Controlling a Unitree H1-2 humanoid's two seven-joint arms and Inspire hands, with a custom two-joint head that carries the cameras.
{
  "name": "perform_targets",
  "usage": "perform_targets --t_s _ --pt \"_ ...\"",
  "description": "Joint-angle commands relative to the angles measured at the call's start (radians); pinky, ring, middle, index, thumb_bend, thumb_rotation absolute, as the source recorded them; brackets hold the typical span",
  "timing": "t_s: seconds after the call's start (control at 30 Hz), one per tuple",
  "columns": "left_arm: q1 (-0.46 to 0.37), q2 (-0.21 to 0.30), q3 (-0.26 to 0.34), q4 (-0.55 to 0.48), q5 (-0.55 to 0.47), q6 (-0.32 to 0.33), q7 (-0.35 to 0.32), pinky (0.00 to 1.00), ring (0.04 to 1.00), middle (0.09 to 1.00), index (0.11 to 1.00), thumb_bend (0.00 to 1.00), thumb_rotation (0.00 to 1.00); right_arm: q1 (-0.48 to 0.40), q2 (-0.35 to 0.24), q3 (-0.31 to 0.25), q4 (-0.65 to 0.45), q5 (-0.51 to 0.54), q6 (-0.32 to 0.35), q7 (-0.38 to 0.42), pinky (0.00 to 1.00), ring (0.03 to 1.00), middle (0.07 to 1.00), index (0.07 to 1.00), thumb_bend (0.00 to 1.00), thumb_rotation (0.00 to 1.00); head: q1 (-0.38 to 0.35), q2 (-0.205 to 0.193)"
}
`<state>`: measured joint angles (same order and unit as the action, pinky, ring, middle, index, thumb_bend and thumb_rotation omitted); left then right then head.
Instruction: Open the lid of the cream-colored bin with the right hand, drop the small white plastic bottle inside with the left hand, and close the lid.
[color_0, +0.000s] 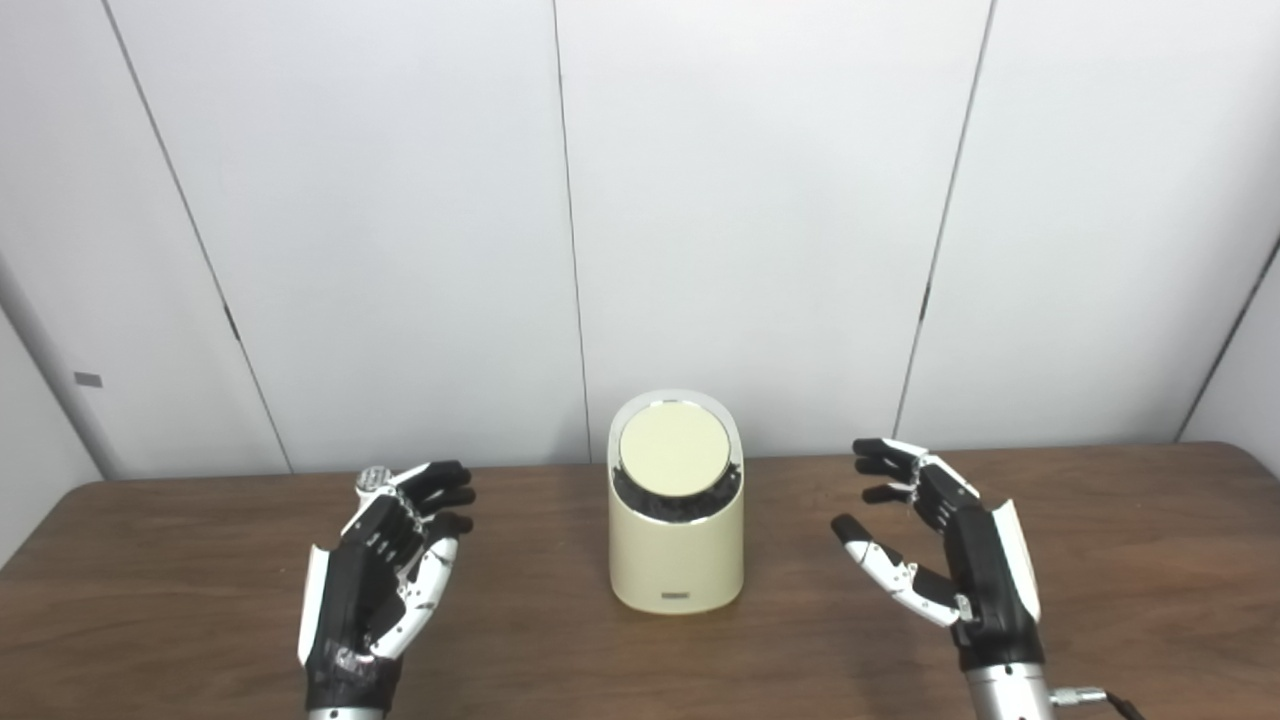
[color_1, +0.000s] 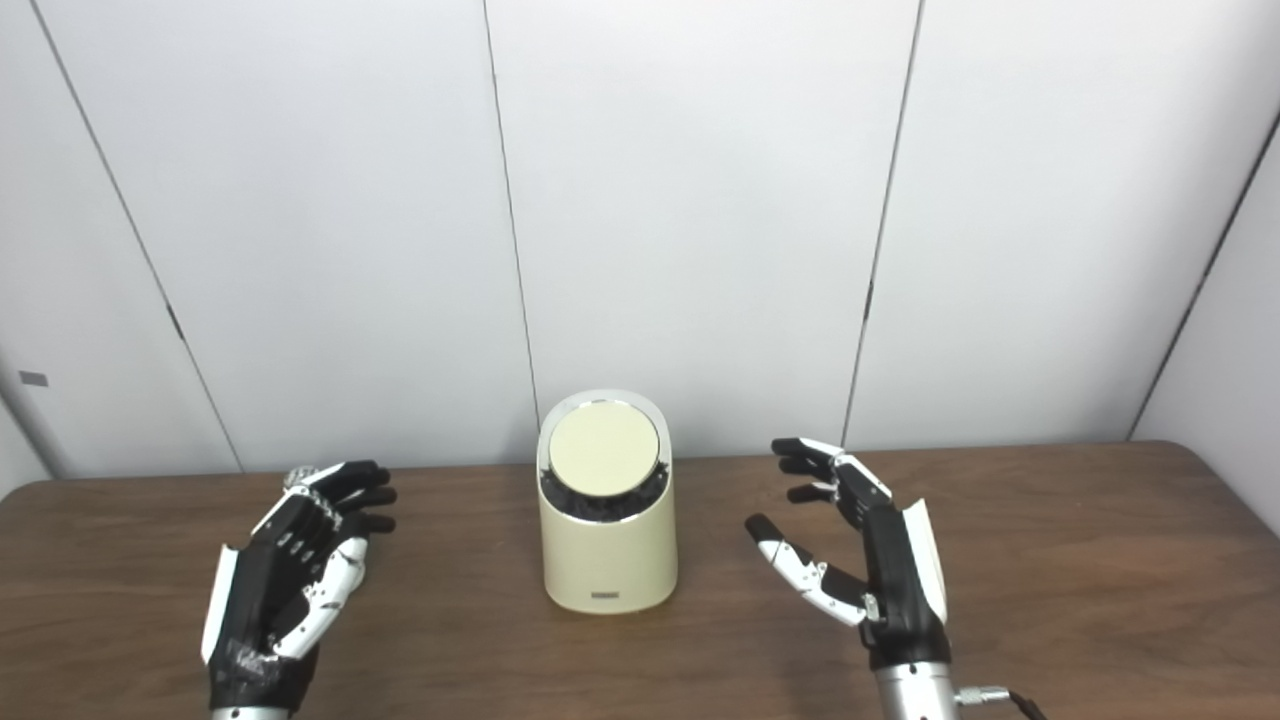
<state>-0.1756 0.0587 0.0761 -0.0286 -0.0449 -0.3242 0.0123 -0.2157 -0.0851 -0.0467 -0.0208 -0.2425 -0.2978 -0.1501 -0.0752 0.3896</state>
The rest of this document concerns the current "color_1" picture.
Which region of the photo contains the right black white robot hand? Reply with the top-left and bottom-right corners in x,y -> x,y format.
744,437 -> 951,671

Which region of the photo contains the cream-colored round bin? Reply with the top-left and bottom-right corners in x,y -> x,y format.
537,389 -> 678,615

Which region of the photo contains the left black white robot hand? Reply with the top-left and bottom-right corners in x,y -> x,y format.
200,460 -> 398,713

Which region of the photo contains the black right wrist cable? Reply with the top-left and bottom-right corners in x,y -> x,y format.
955,684 -> 1048,720

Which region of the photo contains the cream round bin lid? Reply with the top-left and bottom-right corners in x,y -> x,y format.
548,400 -> 661,496

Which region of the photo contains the black bin liner bag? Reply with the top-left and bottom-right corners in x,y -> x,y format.
540,465 -> 669,524

